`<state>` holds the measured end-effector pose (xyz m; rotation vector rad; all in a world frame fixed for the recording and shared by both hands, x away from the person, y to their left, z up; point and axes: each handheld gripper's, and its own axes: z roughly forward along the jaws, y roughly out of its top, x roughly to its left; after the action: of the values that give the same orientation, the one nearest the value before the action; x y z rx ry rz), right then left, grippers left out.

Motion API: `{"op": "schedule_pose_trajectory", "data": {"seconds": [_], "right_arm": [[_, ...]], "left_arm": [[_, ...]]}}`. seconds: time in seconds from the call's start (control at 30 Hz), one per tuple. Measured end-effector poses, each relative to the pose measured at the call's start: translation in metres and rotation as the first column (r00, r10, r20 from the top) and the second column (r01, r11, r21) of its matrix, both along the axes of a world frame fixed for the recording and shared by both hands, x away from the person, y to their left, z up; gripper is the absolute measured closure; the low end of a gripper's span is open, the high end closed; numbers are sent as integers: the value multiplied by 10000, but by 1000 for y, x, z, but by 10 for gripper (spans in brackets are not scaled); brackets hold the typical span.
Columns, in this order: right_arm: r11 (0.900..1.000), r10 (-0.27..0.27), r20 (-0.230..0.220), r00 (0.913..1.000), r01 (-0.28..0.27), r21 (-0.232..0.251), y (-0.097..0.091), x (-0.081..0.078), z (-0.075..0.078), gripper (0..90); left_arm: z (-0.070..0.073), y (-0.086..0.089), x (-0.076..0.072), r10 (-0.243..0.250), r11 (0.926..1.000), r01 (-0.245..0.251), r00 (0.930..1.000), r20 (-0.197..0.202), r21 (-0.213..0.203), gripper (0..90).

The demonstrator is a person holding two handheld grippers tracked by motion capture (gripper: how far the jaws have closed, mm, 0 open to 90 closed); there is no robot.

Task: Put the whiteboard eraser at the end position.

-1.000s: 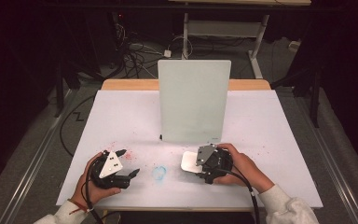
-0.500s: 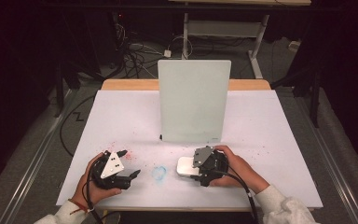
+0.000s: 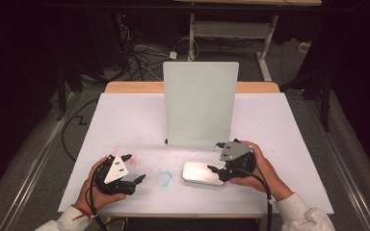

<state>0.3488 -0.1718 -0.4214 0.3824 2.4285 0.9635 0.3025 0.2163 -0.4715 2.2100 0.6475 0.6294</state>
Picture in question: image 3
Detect bundle of floor cables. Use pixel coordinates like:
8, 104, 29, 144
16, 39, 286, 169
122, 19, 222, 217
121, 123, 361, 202
117, 22, 174, 82

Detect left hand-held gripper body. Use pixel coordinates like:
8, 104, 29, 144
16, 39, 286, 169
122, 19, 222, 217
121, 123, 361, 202
93, 154, 138, 196

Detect white metal desk frame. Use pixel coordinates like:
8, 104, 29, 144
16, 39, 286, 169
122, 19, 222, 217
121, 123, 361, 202
172, 0, 323, 82

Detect person's right hand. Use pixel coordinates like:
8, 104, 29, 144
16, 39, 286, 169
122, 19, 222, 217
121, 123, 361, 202
229, 140, 294, 202

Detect white board eraser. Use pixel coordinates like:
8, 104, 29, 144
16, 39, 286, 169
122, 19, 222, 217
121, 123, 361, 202
181, 161, 226, 188

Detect red wrist bracelet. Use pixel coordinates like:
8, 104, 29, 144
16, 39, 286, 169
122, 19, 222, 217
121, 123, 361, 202
70, 203, 94, 222

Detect left hand-held gripper cable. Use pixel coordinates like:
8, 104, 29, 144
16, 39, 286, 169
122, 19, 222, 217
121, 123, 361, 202
89, 165, 111, 231

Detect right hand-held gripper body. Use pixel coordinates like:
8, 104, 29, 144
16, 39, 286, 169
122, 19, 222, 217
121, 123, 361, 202
218, 138, 257, 183

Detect hand-held gripper cable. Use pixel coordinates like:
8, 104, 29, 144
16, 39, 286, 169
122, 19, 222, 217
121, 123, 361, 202
235, 167, 275, 231
89, 165, 111, 231

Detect black floor cable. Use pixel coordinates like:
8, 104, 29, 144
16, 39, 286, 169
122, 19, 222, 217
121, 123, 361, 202
61, 96, 99, 162

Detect person's left hand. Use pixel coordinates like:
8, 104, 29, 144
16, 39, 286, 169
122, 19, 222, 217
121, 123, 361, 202
73, 156, 128, 215

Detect right hand-held gripper cable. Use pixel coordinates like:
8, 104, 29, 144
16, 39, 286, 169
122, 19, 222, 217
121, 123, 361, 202
235, 167, 275, 231

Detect white glass whiteboard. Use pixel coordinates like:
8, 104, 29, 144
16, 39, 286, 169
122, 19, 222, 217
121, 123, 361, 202
162, 61, 240, 149

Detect wooden table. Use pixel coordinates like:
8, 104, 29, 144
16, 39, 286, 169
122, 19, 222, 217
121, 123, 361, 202
95, 81, 281, 219

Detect white table mat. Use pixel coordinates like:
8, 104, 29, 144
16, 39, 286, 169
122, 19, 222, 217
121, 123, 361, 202
58, 91, 334, 217

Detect metal floor rail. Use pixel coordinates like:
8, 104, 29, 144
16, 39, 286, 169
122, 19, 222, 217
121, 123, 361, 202
0, 91, 82, 231
302, 95, 370, 231

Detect white floor socket box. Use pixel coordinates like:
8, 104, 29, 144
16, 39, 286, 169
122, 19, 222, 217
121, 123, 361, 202
298, 41, 312, 54

